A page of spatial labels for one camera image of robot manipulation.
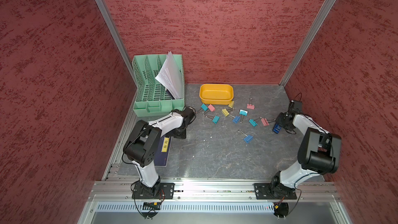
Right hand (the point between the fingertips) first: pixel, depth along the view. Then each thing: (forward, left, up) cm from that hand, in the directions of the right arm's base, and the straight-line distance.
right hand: (279, 122), depth 94 cm
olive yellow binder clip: (+18, +27, -3) cm, 33 cm away
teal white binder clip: (+11, +20, -3) cm, 23 cm away
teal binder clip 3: (+3, +15, -3) cm, 16 cm away
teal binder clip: (+16, +47, -3) cm, 49 cm away
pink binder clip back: (+18, +13, -5) cm, 23 cm away
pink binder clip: (+15, +42, -3) cm, 44 cm away
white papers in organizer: (+25, +67, +19) cm, 74 cm away
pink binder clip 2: (+3, +7, -3) cm, 9 cm away
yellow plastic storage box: (+27, +37, -3) cm, 46 cm away
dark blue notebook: (-17, +72, -3) cm, 74 cm away
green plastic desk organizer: (+25, +85, -3) cm, 88 cm away
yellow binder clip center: (+11, +33, -3) cm, 34 cm away
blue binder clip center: (+5, +26, -4) cm, 27 cm away
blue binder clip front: (-9, +21, -3) cm, 23 cm away
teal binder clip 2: (+6, +40, -3) cm, 40 cm away
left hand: (-8, +66, -1) cm, 66 cm away
